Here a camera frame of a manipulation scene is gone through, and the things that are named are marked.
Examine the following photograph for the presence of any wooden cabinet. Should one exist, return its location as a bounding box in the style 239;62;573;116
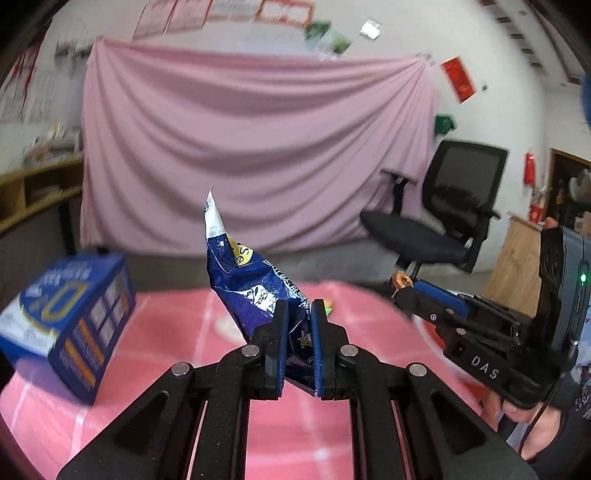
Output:
484;214;542;317

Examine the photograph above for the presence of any blue snack wrapper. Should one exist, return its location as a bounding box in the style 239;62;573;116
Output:
204;193;315;395

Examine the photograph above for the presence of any blue cardboard box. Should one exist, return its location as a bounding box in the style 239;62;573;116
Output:
1;253;136;405

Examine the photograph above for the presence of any pink hanging sheet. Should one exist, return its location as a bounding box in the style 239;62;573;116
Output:
80;39;439;256

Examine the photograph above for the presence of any stack of books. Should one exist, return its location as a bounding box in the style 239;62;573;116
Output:
23;123;82;164

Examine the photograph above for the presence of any pink checkered tablecloth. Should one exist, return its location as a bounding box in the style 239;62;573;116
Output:
0;280;500;480

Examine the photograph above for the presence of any black office chair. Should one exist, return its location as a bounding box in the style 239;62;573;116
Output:
360;140;509;280

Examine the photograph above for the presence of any wall certificates cluster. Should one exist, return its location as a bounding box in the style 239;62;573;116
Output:
132;0;315;40

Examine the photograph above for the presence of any red fire extinguisher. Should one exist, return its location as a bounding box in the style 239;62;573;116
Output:
523;151;537;187

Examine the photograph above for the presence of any wooden wall shelf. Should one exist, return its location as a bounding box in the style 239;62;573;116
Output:
1;155;84;234

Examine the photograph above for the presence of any red gold wrapper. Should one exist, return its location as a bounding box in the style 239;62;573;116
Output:
390;270;414;297

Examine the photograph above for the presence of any blue dotted curtain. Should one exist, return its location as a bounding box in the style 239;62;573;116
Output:
581;76;591;127

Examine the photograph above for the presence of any green wall bag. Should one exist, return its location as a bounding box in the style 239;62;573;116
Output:
434;114;457;136

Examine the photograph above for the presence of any red paper wall decoration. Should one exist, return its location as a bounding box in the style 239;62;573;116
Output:
441;56;476;103

